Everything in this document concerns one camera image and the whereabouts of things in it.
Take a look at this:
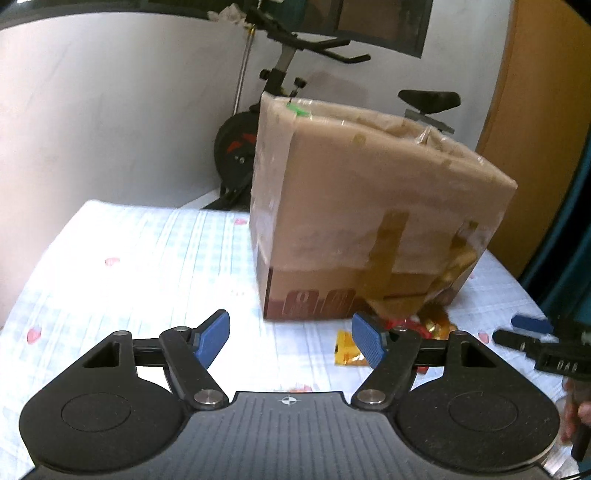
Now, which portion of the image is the orange-yellow snack packet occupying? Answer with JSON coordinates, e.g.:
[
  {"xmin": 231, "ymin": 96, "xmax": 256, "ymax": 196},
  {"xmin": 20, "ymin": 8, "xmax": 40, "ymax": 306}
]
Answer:
[{"xmin": 333, "ymin": 330, "xmax": 370, "ymax": 367}]

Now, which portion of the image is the person's right hand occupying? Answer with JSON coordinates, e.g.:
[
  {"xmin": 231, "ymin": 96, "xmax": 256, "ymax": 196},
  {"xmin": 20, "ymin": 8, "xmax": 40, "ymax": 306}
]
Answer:
[{"xmin": 560, "ymin": 398, "xmax": 579, "ymax": 443}]

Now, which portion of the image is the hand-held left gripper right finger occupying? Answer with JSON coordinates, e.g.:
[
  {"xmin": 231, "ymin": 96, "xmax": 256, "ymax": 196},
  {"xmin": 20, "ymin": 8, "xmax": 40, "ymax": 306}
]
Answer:
[{"xmin": 352, "ymin": 312, "xmax": 499, "ymax": 409}]

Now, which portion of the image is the crumpled white cloth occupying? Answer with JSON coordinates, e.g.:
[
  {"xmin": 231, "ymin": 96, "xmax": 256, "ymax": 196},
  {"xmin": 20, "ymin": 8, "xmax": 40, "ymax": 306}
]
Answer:
[{"xmin": 208, "ymin": 4, "xmax": 250, "ymax": 24}]

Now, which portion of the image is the small gold snack packet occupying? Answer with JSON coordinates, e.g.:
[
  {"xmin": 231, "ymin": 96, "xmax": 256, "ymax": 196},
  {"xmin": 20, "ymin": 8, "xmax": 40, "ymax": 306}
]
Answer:
[{"xmin": 416, "ymin": 307, "xmax": 458, "ymax": 340}]

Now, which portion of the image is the wooden door panel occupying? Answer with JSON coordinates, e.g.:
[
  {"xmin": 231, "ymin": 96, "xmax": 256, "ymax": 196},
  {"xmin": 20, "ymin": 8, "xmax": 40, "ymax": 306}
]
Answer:
[{"xmin": 475, "ymin": 0, "xmax": 587, "ymax": 278}]

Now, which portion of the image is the checkered tablecloth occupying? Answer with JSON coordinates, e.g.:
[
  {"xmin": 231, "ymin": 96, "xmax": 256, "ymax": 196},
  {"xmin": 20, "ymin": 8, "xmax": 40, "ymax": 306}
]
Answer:
[{"xmin": 0, "ymin": 199, "xmax": 566, "ymax": 480}]

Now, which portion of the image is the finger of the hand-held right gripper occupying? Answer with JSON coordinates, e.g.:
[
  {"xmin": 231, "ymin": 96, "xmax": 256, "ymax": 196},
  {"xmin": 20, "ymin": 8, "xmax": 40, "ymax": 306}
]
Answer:
[
  {"xmin": 492, "ymin": 329, "xmax": 541, "ymax": 358},
  {"xmin": 510, "ymin": 315, "xmax": 555, "ymax": 334}
]

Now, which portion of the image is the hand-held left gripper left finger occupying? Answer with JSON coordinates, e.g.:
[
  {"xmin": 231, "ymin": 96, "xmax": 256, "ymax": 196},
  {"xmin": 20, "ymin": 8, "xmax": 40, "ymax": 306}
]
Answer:
[{"xmin": 82, "ymin": 309, "xmax": 230, "ymax": 412}]

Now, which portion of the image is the red snack packet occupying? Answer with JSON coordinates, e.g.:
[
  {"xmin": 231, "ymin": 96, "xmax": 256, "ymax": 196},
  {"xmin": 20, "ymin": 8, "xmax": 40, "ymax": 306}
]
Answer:
[{"xmin": 388, "ymin": 318, "xmax": 444, "ymax": 374}]

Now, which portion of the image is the brown cardboard box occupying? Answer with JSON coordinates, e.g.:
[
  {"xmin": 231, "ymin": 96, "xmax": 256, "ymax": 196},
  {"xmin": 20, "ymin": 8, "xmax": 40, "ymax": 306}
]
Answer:
[{"xmin": 249, "ymin": 92, "xmax": 519, "ymax": 321}]

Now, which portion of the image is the thin metal pole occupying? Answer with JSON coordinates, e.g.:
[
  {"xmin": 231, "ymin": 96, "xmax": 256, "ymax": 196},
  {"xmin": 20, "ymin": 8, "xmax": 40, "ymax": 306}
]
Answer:
[{"xmin": 233, "ymin": 28, "xmax": 254, "ymax": 116}]

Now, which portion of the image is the dark framed window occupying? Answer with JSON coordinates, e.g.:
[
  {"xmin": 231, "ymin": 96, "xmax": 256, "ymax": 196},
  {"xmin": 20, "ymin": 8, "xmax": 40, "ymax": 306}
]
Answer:
[{"xmin": 0, "ymin": 0, "xmax": 435, "ymax": 58}]

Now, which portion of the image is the black exercise bike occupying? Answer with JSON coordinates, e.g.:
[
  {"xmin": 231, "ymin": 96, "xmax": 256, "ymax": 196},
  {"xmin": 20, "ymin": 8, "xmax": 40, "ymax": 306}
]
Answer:
[{"xmin": 201, "ymin": 0, "xmax": 462, "ymax": 213}]

